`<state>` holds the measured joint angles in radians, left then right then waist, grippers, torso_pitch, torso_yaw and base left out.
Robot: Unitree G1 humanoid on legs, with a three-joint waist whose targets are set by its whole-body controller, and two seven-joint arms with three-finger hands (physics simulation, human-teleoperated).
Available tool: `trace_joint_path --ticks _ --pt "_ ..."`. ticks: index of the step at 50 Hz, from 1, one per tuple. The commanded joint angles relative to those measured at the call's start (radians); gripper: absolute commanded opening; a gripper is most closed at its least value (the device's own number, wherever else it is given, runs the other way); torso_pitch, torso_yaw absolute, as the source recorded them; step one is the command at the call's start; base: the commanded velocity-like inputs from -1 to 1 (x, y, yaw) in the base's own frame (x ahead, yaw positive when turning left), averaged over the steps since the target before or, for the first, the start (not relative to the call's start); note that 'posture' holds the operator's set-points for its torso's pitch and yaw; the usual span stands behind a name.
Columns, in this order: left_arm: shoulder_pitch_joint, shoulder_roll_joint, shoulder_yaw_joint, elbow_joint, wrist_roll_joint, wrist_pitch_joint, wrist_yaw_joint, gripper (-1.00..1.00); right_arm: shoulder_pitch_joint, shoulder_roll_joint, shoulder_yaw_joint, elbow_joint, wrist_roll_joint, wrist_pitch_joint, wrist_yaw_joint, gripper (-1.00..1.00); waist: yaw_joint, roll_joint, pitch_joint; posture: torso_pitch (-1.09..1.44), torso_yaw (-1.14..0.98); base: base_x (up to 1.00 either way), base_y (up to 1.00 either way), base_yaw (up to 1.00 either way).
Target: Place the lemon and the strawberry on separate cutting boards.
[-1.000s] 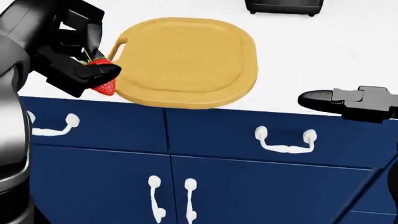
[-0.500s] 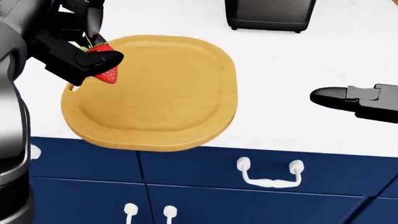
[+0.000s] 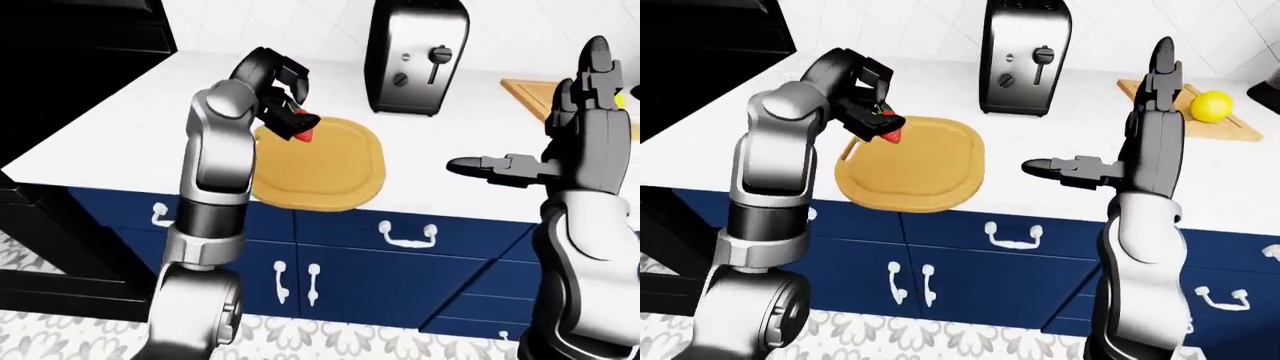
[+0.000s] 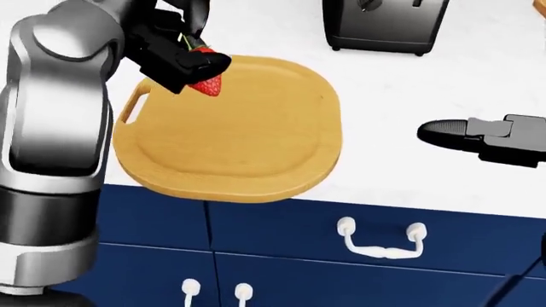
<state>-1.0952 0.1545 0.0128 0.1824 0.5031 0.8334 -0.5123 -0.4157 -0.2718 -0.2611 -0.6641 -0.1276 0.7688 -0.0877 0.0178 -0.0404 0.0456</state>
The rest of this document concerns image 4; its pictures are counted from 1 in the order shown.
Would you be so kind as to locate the rounded wooden cutting board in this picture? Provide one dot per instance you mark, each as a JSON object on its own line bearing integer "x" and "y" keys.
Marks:
{"x": 230, "y": 128}

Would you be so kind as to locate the blue cabinet drawer front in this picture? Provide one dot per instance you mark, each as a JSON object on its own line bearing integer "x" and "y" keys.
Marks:
{"x": 375, "y": 236}

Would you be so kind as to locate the blue cabinet door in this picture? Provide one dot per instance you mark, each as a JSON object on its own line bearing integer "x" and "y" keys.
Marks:
{"x": 341, "y": 281}

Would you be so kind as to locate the black right three-finger hand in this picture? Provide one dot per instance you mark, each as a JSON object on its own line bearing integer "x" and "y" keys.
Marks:
{"x": 482, "y": 136}

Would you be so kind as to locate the black and silver toaster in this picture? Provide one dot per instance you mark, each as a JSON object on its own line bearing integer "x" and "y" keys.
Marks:
{"x": 384, "y": 24}

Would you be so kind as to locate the black left three-finger hand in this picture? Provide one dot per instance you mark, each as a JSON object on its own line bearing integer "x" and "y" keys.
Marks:
{"x": 170, "y": 60}

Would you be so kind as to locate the red strawberry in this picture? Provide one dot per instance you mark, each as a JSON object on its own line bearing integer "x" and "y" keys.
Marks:
{"x": 210, "y": 85}

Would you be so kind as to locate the wooden board corner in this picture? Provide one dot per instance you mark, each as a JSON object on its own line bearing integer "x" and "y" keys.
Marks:
{"x": 541, "y": 6}

